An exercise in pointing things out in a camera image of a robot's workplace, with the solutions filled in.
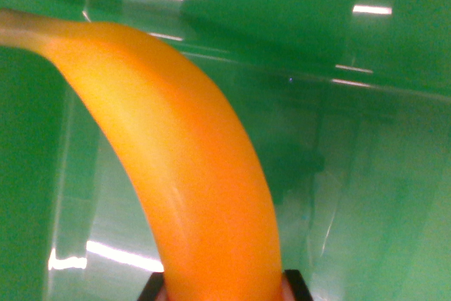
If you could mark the yellow banana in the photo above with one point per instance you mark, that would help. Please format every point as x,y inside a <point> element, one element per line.
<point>197,174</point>

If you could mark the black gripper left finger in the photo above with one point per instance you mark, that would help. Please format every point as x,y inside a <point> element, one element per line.
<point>153,288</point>

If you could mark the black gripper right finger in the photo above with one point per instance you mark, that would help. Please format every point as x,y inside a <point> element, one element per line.
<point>297,287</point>

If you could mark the green plastic bin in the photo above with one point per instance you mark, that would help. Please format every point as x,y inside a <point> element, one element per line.
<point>352,156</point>

